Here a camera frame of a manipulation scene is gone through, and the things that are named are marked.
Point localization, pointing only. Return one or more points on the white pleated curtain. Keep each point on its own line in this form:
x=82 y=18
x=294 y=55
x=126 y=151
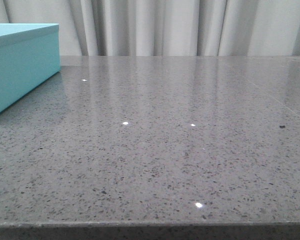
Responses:
x=165 y=27

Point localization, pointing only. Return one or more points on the turquoise blue storage box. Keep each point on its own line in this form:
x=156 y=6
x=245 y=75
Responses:
x=29 y=55

